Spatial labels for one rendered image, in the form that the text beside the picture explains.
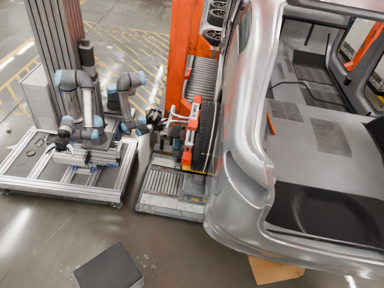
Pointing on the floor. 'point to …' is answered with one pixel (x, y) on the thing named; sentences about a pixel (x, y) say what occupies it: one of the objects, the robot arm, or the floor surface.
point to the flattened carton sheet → (272, 271)
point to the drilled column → (153, 139)
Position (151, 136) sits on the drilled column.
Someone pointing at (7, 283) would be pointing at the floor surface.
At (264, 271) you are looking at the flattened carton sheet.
